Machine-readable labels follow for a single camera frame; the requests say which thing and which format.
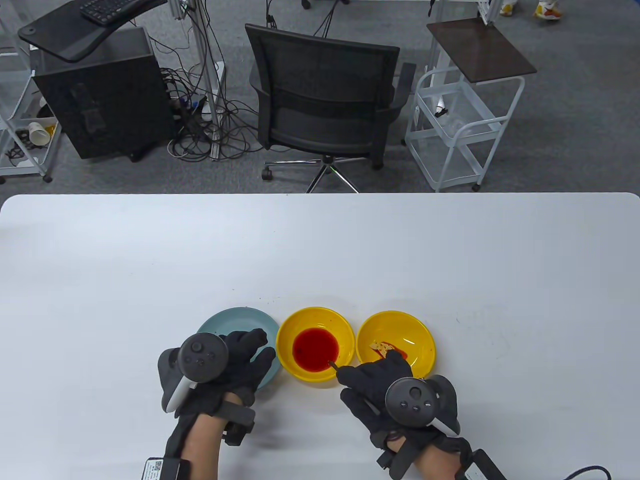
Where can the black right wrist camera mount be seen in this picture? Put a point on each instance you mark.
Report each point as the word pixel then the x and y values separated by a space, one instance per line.
pixel 400 462

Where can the person's left forearm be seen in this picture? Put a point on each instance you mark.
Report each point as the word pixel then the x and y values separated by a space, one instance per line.
pixel 202 445

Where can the pale dumpling with red sauce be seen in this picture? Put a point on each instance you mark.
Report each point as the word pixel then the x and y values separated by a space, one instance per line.
pixel 382 346

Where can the black labelled right forearm pack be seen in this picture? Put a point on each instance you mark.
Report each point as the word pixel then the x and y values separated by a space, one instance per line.
pixel 482 467

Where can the person's left hand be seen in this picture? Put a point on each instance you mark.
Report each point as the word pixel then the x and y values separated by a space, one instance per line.
pixel 245 365

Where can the black computer tower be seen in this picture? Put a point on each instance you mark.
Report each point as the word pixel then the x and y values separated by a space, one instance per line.
pixel 100 110

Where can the black keyboard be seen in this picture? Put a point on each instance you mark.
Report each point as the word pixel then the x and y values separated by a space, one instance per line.
pixel 107 9

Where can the grey white right hand controller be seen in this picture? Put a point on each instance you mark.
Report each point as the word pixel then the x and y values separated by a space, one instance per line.
pixel 410 402

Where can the brown side table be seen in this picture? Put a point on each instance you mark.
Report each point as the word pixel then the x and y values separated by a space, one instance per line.
pixel 480 50

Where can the black desk board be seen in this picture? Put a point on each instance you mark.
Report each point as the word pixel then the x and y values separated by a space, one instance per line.
pixel 55 35

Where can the black labelled left forearm pack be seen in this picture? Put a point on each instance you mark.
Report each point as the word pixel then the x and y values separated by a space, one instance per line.
pixel 167 470

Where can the person's right forearm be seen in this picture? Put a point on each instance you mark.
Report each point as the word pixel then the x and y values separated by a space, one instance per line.
pixel 437 462

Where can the red soy sauce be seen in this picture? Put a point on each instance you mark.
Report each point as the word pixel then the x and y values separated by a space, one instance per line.
pixel 315 347

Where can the grey white hand controller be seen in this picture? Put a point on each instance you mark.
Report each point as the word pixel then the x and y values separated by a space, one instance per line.
pixel 410 402
pixel 203 356

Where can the person's right hand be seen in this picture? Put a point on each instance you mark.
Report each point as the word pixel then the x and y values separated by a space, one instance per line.
pixel 370 380

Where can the grey white left hand controller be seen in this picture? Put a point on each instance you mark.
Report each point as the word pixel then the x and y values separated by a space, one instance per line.
pixel 203 356

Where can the black chopstick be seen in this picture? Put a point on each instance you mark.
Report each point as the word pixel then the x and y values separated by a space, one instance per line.
pixel 333 365

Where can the white paper cup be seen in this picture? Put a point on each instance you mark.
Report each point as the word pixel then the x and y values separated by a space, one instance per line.
pixel 37 132

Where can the teal plate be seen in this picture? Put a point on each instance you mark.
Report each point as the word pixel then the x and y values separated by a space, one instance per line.
pixel 225 320

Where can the black mesh office chair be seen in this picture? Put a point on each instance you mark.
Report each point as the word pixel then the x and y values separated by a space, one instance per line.
pixel 320 75

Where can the aluminium frame post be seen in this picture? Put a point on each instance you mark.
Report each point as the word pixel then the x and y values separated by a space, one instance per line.
pixel 207 75

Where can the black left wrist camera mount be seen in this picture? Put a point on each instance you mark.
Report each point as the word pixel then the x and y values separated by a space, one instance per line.
pixel 237 425

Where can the white power strip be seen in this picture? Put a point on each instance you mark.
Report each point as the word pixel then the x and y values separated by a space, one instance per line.
pixel 219 75

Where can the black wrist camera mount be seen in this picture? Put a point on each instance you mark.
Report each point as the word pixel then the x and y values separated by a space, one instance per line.
pixel 237 425
pixel 400 462

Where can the yellow sauce bowl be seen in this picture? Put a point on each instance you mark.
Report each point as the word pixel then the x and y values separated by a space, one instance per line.
pixel 300 317

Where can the yellow dumpling bowl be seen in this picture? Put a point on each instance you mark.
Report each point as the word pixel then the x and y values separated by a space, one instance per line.
pixel 395 325

